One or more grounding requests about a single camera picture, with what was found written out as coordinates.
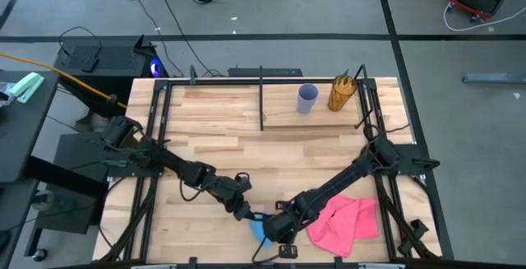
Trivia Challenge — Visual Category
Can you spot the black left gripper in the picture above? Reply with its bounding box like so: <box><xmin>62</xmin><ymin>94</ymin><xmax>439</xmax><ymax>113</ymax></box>
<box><xmin>210</xmin><ymin>173</ymin><xmax>268</xmax><ymax>225</ymax></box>

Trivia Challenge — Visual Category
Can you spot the light blue plastic cup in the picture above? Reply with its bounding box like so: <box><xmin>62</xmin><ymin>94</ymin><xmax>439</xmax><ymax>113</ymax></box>
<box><xmin>247</xmin><ymin>211</ymin><xmax>277</xmax><ymax>250</ymax></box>

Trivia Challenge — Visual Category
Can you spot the lavender plastic cup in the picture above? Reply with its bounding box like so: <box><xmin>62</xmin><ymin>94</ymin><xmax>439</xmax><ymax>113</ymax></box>
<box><xmin>296</xmin><ymin>82</ymin><xmax>320</xmax><ymax>115</ymax></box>

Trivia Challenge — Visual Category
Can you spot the pink cloth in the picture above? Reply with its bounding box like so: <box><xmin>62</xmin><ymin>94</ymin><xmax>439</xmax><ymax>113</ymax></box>
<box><xmin>307</xmin><ymin>193</ymin><xmax>381</xmax><ymax>259</ymax></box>

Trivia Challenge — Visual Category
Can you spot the amber ribbed plastic tumbler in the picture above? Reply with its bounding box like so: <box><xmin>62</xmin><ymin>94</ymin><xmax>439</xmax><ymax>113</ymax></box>
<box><xmin>326</xmin><ymin>74</ymin><xmax>358</xmax><ymax>113</ymax></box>

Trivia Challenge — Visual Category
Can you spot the black power strip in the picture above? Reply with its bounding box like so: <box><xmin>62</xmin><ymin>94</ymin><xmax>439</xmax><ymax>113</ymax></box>
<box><xmin>227</xmin><ymin>67</ymin><xmax>304</xmax><ymax>78</ymax></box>

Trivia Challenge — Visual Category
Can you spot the black low cart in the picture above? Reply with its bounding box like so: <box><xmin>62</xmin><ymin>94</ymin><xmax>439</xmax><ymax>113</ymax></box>
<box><xmin>23</xmin><ymin>132</ymin><xmax>108</xmax><ymax>258</ymax></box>

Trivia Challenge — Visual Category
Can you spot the black computer tower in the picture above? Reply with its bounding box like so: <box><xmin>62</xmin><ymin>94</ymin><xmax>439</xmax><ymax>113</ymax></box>
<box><xmin>53</xmin><ymin>34</ymin><xmax>170</xmax><ymax>97</ymax></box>

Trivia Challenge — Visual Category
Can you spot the small black box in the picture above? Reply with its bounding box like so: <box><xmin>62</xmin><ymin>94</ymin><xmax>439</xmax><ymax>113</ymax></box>
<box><xmin>81</xmin><ymin>56</ymin><xmax>100</xmax><ymax>74</ymax></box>

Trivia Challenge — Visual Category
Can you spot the black desk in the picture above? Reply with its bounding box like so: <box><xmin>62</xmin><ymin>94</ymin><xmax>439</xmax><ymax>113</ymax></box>
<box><xmin>0</xmin><ymin>69</ymin><xmax>61</xmax><ymax>184</ymax></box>

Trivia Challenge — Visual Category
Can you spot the mint green stapler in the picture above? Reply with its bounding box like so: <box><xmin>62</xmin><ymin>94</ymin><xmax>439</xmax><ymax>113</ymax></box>
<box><xmin>8</xmin><ymin>71</ymin><xmax>46</xmax><ymax>104</ymax></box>

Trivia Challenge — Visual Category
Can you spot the black table-level camera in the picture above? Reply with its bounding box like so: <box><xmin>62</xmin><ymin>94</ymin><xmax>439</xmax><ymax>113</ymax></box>
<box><xmin>278</xmin><ymin>243</ymin><xmax>299</xmax><ymax>261</ymax></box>

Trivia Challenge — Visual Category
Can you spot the black aluminium table frame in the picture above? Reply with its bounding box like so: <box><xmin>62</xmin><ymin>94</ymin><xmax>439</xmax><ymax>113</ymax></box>
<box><xmin>92</xmin><ymin>63</ymin><xmax>445</xmax><ymax>269</ymax></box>

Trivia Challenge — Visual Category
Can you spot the long black floor cable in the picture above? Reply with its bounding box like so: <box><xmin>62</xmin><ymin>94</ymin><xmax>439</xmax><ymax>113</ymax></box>
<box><xmin>151</xmin><ymin>0</ymin><xmax>225</xmax><ymax>78</ymax></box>

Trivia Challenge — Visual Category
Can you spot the yellow floor cable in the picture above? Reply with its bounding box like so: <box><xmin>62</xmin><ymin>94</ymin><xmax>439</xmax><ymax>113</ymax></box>
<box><xmin>0</xmin><ymin>51</ymin><xmax>129</xmax><ymax>110</ymax></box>

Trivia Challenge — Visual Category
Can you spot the white floor cable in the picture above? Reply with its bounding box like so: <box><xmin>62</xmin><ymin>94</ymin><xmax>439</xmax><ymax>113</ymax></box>
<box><xmin>442</xmin><ymin>2</ymin><xmax>526</xmax><ymax>33</ymax></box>

